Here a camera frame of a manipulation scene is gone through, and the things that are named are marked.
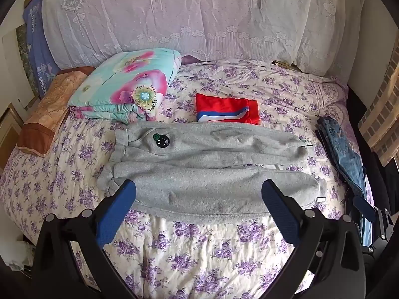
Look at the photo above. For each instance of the blue patterned pillow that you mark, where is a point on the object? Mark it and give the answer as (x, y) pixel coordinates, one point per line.
(36, 43)

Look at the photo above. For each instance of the orange brown pillow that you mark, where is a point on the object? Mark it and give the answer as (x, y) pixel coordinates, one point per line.
(51, 106)

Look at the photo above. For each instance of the blue jeans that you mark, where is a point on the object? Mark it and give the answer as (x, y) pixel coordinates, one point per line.
(346, 155)

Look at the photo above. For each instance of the red folded garment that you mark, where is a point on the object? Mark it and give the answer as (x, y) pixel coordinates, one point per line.
(223, 109)

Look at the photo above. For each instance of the grey knit pants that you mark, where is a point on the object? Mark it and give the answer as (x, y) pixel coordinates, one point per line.
(205, 168)

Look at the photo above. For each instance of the white lace cloth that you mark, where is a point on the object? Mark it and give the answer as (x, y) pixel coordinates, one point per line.
(199, 15)

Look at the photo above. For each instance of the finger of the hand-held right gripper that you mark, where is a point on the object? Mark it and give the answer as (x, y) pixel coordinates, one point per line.
(364, 208)

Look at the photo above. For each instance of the purple floral bedspread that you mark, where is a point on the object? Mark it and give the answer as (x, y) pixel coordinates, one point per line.
(199, 255)

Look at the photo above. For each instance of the teal pink floral folded quilt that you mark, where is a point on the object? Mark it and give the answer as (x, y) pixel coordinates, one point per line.
(124, 81)

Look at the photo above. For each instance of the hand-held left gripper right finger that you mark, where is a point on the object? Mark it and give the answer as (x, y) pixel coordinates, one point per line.
(280, 211)

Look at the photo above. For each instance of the brick pattern curtain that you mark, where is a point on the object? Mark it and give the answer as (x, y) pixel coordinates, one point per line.
(380, 115)

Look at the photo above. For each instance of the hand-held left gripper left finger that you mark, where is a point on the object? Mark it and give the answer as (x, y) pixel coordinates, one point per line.
(116, 211)

